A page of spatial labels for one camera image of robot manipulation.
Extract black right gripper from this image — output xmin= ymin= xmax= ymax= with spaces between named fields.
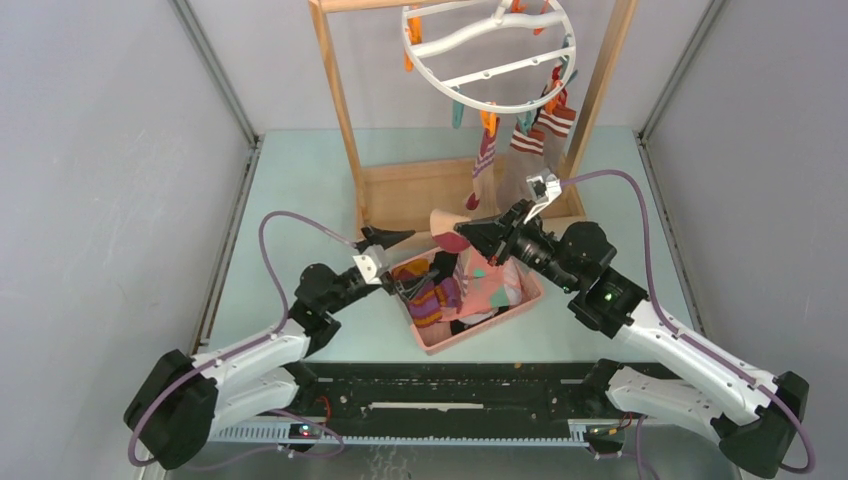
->
xmin=455 ymin=200 xmax=578 ymax=295

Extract beige red striped sock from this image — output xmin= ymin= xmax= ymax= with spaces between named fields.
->
xmin=465 ymin=129 xmax=498 ymax=218

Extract orange cuffed grey sock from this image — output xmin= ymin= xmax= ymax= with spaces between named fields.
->
xmin=534 ymin=105 xmax=577 ymax=174

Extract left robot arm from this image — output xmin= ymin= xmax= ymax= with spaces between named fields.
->
xmin=123 ymin=226 xmax=415 ymax=470

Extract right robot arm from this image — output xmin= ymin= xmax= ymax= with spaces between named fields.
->
xmin=450 ymin=210 xmax=809 ymax=479

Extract wooden hanger stand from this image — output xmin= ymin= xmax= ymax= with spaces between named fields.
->
xmin=307 ymin=0 xmax=641 ymax=253

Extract white round clip hanger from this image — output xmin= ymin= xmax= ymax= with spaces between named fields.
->
xmin=401 ymin=1 xmax=577 ymax=114

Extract pink mint sock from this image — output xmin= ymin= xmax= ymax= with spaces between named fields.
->
xmin=457 ymin=249 xmax=524 ymax=325

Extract purple striped sock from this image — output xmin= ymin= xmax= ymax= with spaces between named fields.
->
xmin=392 ymin=258 xmax=462 ymax=328

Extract pink plastic basket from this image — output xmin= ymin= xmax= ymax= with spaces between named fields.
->
xmin=391 ymin=244 xmax=544 ymax=355

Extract orange front clothespin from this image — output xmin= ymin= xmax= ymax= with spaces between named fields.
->
xmin=480 ymin=110 xmax=499 ymax=138

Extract orange clothespin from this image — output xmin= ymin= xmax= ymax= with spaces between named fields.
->
xmin=480 ymin=110 xmax=499 ymax=138
xmin=404 ymin=17 xmax=423 ymax=72

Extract teal clothespin holding sock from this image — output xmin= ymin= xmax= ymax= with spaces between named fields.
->
xmin=516 ymin=109 xmax=536 ymax=135

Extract teal left clothespin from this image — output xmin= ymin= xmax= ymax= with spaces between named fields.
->
xmin=451 ymin=99 xmax=465 ymax=129

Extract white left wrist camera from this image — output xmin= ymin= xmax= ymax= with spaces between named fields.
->
xmin=352 ymin=245 xmax=389 ymax=286

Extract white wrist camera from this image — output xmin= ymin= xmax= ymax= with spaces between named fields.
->
xmin=352 ymin=245 xmax=389 ymax=286
xmin=523 ymin=168 xmax=562 ymax=224

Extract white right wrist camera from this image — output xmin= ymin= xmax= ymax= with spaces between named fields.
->
xmin=523 ymin=168 xmax=562 ymax=224

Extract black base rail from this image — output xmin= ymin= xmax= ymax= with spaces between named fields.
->
xmin=287 ymin=362 xmax=632 ymax=440

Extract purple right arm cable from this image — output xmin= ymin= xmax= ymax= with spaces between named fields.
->
xmin=559 ymin=169 xmax=817 ymax=480

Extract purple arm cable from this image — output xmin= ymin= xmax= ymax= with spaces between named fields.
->
xmin=127 ymin=210 xmax=362 ymax=468
xmin=559 ymin=169 xmax=817 ymax=480

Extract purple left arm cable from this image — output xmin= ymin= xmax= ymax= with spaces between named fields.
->
xmin=127 ymin=210 xmax=362 ymax=468

